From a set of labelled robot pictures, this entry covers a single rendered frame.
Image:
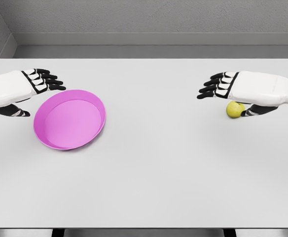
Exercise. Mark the yellow-green apple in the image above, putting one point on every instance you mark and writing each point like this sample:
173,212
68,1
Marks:
234,109

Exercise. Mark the pink round plate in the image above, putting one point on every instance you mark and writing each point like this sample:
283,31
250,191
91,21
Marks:
72,121

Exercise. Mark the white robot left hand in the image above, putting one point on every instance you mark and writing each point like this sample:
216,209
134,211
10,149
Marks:
10,86

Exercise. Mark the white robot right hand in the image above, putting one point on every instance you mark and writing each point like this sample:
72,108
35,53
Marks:
257,89

